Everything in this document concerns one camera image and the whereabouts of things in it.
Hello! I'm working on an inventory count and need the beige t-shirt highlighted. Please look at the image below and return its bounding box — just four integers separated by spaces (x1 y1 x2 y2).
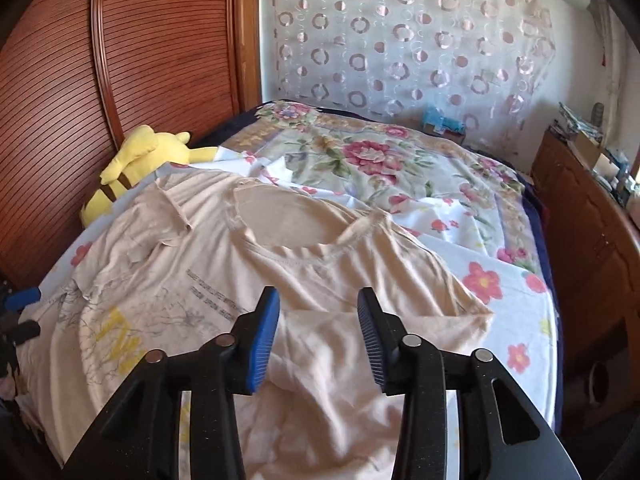
19 171 495 480

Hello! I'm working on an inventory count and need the yellow Pikachu plush toy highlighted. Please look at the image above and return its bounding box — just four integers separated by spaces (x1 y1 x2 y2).
79 125 217 228

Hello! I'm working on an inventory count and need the beige rose-pattern blanket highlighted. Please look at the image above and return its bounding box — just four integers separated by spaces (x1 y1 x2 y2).
218 101 541 273

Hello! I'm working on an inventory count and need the long wooden sideboard cabinet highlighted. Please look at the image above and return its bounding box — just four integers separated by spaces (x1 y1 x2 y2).
532 131 639 403

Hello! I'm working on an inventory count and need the blue tissue pack box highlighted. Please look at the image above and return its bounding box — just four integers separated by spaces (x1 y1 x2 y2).
421 105 465 136

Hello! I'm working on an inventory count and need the wooden slatted wardrobe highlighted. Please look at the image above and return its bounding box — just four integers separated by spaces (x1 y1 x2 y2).
1 0 262 288

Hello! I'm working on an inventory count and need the cardboard box on sideboard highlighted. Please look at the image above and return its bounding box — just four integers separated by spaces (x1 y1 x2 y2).
568 132 602 170

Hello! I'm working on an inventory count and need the stack of papers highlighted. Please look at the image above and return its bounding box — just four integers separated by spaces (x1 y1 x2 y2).
559 102 602 143

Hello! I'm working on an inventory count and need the sheer circle-pattern curtain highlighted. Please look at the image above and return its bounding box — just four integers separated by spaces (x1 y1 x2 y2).
260 0 555 134

